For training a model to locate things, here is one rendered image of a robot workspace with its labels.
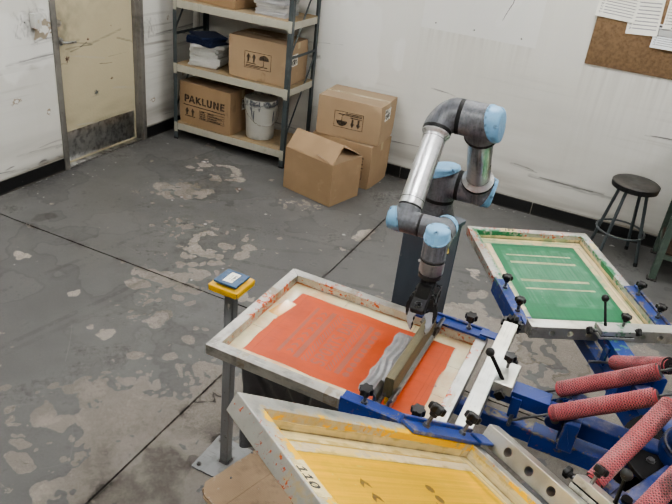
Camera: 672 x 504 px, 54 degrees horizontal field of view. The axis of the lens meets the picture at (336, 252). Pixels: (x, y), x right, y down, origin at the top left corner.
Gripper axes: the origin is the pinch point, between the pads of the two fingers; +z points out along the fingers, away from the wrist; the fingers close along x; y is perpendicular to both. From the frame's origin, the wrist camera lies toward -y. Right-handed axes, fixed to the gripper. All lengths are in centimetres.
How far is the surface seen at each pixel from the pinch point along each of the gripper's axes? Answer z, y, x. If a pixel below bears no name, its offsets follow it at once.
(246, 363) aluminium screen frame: 13, -28, 45
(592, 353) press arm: 20, 49, -54
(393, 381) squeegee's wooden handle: 6.4, -20.4, -0.2
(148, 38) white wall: 16, 322, 360
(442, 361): 16.3, 10.2, -8.0
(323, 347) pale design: 15.9, -4.6, 29.5
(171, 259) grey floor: 110, 144, 205
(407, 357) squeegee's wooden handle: 5.8, -7.9, -0.2
